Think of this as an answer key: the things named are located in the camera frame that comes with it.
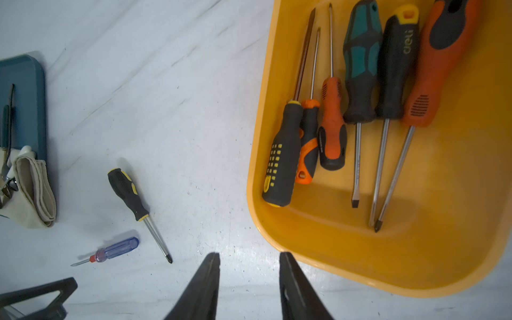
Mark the large black yellow screwdriver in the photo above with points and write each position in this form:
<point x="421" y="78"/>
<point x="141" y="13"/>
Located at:
<point x="125" y="189"/>

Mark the large orange black screwdriver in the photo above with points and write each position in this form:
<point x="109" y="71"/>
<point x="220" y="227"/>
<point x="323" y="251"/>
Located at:
<point x="443" y="40"/>

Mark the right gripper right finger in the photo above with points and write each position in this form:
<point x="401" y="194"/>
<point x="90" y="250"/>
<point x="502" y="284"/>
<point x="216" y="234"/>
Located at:
<point x="298" y="298"/>

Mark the slim black yellow-cap screwdriver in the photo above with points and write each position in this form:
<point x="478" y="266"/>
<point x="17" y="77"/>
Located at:
<point x="397" y="56"/>

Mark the beige cloth mat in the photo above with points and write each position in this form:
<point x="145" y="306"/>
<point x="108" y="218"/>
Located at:
<point x="34" y="205"/>

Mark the black yellow dotted screwdriver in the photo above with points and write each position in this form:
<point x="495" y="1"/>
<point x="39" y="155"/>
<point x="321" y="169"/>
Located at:
<point x="285" y="151"/>

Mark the metal spoon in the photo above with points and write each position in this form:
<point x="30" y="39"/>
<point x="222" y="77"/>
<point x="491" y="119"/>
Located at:
<point x="8" y="189"/>

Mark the purple transparent handle screwdriver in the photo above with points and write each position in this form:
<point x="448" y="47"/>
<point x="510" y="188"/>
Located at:
<point x="113" y="251"/>

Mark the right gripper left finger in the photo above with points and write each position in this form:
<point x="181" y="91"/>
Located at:
<point x="199" y="300"/>

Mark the short orange black screwdriver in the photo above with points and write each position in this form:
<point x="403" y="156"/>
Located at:
<point x="308" y="129"/>

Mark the yellow plastic storage box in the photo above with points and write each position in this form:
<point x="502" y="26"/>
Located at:
<point x="449" y="219"/>

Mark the small orange black screwdriver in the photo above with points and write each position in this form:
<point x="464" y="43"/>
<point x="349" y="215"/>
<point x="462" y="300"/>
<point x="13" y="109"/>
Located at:
<point x="332" y="134"/>

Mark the teal tray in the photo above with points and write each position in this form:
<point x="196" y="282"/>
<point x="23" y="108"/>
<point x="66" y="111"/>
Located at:
<point x="23" y="86"/>

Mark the green black screwdriver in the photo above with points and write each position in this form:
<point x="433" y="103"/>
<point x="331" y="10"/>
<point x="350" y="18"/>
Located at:
<point x="360" y="50"/>

